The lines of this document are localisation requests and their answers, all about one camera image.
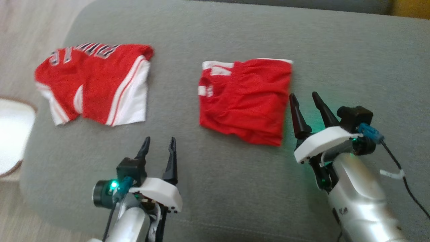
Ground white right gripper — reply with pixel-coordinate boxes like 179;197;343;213
290;91;363;164

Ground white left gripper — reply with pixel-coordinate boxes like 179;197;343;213
129;137;183;213

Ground red white basketball shorts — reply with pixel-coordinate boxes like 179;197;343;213
198;58;294;147

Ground red white basketball jersey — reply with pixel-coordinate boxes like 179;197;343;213
35;43;155;127

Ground grey fabric sofa seat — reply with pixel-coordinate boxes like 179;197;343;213
18;0;430;242

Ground grey sofa back cushion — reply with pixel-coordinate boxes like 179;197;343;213
198;0;393;14

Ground white round laundry basket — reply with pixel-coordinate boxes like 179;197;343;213
0;97;37;177

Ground yellow sofa cushion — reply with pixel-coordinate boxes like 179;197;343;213
391;0;430;19

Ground blue left camera connector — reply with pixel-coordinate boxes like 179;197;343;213
114;176;134;203

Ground blue camera connector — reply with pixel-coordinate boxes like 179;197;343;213
357;123;385;144
114;176;134;203

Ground blue right camera connector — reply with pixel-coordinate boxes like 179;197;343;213
357;123;385;144

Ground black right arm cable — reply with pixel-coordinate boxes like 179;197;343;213
379;139;430;219

